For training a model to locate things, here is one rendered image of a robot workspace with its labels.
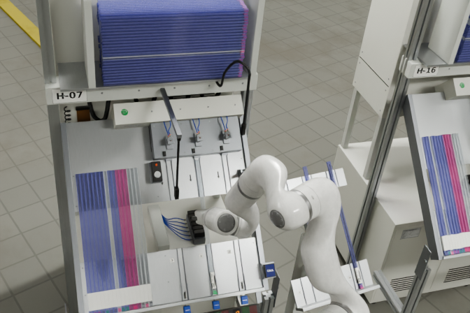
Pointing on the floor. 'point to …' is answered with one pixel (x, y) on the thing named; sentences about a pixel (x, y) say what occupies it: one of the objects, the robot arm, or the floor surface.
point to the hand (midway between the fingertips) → (204, 214)
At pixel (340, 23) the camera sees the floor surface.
